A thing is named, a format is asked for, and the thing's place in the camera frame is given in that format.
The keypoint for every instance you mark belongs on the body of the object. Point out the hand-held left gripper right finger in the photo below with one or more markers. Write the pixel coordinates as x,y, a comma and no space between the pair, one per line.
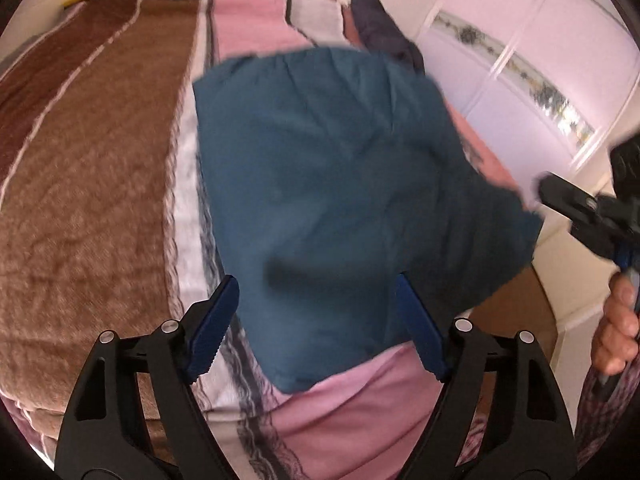
420,325

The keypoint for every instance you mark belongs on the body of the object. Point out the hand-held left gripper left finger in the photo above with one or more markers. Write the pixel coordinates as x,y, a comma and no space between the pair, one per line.
212,330

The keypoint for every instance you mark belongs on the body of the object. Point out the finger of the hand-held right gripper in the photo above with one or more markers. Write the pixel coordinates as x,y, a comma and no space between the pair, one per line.
600,240
565,194

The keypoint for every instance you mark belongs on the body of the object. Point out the blue-grey quilted jacket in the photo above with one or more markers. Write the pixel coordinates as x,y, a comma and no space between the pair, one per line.
325,185

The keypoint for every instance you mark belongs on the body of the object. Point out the person's right forearm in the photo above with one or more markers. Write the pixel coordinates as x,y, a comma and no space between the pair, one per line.
610,425

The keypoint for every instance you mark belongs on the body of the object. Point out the person's right hand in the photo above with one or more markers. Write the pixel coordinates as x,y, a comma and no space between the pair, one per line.
617,330

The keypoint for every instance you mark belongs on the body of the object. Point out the white wardrobe with ornament strip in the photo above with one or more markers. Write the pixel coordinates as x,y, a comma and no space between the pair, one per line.
525,20

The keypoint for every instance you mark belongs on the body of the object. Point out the striped plush blanket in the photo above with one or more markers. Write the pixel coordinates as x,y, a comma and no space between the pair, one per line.
90,185

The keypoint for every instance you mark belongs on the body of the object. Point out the dark navy jacket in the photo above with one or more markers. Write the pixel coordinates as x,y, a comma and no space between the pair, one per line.
380,30

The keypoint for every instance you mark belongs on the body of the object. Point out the white headboard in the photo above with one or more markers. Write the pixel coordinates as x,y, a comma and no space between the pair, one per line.
45,5

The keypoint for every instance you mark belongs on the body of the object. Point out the wooden bed frame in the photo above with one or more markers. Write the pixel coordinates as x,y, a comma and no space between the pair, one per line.
520,305

